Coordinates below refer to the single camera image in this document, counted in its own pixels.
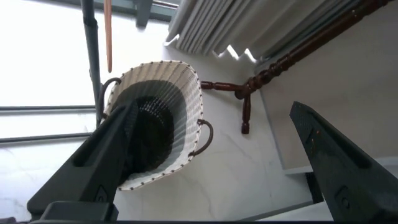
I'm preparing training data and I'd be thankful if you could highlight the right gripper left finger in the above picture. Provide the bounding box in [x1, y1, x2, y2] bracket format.
[26, 99, 140, 222]

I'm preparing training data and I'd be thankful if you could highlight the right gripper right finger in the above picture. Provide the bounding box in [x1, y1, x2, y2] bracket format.
[289, 101, 398, 222]

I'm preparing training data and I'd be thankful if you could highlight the pink clothes hanger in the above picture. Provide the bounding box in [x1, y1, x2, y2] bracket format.
[103, 0, 113, 73]

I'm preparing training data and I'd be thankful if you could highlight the white laundry basket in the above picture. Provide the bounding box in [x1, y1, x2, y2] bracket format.
[98, 60, 215, 191]

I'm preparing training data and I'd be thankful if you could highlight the black clothes rack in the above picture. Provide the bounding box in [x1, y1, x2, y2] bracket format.
[0, 0, 103, 144]

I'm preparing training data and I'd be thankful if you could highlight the dark brown wooden stand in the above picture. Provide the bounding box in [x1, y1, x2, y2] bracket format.
[200, 0, 391, 135]

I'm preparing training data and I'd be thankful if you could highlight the beige curtain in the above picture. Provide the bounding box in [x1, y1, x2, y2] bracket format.
[164, 0, 374, 65]

